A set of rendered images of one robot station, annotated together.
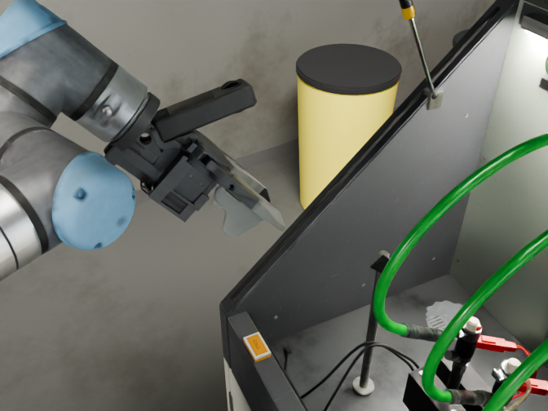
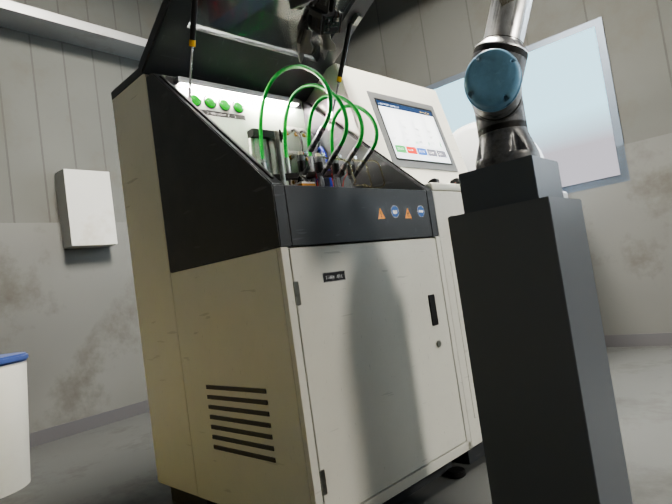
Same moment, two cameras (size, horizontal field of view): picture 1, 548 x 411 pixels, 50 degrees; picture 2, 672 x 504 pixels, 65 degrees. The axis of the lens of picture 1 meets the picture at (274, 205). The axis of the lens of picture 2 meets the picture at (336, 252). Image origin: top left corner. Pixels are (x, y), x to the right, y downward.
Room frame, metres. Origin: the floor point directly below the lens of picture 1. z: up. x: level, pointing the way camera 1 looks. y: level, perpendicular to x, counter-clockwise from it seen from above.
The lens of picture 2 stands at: (1.06, 1.39, 0.68)
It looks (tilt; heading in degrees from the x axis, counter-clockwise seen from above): 3 degrees up; 251
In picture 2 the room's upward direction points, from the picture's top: 8 degrees counter-clockwise
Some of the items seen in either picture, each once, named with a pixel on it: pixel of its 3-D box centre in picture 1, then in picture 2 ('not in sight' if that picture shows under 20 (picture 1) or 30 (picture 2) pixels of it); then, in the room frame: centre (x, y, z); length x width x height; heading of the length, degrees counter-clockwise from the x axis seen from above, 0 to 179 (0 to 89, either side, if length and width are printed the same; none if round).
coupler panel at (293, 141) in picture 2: not in sight; (300, 156); (0.45, -0.62, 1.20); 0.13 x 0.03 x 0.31; 26
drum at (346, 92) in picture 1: (342, 138); not in sight; (2.30, -0.31, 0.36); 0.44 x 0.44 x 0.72
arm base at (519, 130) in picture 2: not in sight; (505, 147); (0.22, 0.33, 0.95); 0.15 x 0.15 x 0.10
